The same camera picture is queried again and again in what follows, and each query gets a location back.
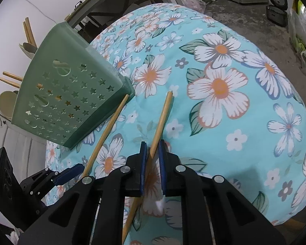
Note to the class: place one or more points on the green perforated utensil holder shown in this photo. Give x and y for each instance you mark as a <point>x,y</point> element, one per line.
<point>61,102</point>

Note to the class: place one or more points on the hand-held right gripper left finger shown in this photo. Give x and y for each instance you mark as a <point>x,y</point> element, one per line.
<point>142,168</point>

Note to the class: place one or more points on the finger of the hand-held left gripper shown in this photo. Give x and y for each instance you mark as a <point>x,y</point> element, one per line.
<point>68,172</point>

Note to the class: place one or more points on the black rice cooker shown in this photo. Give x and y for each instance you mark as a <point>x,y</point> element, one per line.
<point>276,12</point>

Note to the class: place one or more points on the grey desk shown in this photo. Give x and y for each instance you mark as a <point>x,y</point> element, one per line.
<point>99,2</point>

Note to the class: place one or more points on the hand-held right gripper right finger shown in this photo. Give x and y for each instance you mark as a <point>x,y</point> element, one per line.
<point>161,168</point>

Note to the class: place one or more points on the white translucent plastic bag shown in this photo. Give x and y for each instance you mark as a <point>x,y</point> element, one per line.
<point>191,2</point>

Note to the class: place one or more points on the cream plastic spoon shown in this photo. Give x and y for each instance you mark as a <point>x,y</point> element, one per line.
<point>24,53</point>
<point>7,102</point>

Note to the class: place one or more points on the turquoise floral blanket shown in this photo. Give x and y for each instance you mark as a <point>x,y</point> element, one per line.
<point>219,132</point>

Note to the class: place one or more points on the clear bag of vegetables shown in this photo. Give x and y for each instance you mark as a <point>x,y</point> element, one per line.
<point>301,40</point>

